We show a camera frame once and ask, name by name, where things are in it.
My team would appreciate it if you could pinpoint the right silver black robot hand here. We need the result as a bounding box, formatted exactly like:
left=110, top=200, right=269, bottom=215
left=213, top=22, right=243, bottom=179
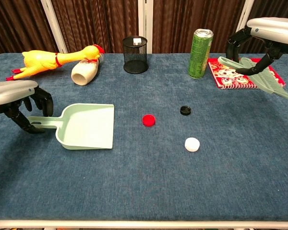
left=225, top=17, right=288, bottom=75

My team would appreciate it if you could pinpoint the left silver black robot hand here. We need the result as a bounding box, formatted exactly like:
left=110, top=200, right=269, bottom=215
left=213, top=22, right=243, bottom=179
left=0, top=80, right=54, bottom=134

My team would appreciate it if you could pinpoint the mint green hand broom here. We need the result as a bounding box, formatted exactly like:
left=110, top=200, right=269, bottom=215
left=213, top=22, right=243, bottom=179
left=217, top=56, right=288, bottom=100

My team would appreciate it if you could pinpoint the mint green plastic dustpan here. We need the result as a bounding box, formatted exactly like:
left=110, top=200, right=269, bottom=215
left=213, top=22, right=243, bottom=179
left=27, top=103, right=115, bottom=150

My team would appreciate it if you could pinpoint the red bottle cap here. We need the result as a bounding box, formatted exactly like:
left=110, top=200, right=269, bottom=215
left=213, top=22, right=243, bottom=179
left=142, top=114, right=156, bottom=127

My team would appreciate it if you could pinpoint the white bottle cap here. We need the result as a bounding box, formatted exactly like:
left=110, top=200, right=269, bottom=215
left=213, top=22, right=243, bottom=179
left=184, top=137, right=200, bottom=152

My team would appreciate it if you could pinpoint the white plastic bottle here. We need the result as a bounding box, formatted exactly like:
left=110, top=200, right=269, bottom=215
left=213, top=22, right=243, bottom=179
left=71, top=53, right=104, bottom=86

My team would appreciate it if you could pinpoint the black mesh pen holder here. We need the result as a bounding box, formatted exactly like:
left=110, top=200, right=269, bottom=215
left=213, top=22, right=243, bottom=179
left=122, top=35, right=149, bottom=74

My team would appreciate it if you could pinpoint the brown pleated divider panel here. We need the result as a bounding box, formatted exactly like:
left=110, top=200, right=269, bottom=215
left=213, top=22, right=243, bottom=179
left=236, top=0, right=288, bottom=55
left=0, top=0, right=59, bottom=61
left=152, top=0, right=245, bottom=54
left=50, top=0, right=139, bottom=54

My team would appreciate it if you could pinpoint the yellow rubber chicken toy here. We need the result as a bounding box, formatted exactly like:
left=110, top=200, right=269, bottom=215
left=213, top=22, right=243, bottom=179
left=5, top=44, right=105, bottom=82

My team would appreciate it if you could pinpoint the red spiral cartoon notebook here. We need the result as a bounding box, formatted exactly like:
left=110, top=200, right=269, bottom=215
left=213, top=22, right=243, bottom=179
left=207, top=57, right=286, bottom=90

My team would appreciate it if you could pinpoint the tall green drink can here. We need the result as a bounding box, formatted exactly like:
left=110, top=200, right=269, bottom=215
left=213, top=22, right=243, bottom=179
left=188, top=28, right=214, bottom=79

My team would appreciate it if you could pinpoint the blue fabric table cover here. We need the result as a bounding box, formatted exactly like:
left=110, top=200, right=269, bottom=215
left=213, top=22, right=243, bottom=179
left=0, top=52, right=288, bottom=222

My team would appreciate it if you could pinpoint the white divider frame post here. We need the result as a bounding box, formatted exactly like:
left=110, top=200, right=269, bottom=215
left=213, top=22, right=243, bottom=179
left=229, top=0, right=255, bottom=54
left=137, top=0, right=154, bottom=54
left=40, top=0, right=68, bottom=54

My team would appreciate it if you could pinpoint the white table frame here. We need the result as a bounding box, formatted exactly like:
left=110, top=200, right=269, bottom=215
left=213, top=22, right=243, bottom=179
left=0, top=219, right=288, bottom=230

